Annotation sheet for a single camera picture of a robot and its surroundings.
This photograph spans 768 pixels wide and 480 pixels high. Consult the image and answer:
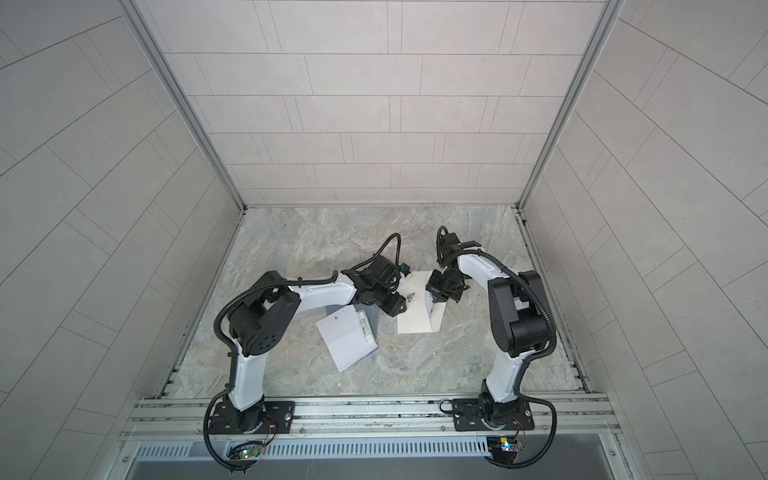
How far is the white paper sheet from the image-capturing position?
823mm

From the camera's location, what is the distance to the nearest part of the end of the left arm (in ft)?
2.35

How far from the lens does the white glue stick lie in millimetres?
843

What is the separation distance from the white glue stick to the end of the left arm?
7cm

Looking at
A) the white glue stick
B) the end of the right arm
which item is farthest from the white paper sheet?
the end of the right arm

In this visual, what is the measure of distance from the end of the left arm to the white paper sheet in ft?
0.36
